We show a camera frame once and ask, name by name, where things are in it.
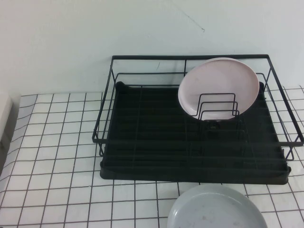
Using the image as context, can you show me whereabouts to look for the white black-grid tablecloth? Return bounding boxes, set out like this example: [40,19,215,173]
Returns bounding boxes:
[0,86,304,228]

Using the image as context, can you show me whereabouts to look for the black wire dish rack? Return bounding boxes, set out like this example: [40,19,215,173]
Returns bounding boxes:
[92,54,304,161]

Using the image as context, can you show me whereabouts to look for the black plastic drip tray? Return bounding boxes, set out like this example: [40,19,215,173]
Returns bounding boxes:
[99,80,292,186]

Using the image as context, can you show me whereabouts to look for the pink round plate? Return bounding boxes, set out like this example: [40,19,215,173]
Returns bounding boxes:
[177,57,260,121]

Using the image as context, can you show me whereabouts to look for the grey round plate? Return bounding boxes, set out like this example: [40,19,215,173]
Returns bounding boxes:
[166,184,269,228]

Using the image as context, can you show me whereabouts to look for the white box-shaped object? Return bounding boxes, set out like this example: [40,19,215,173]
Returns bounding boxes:
[0,92,21,145]

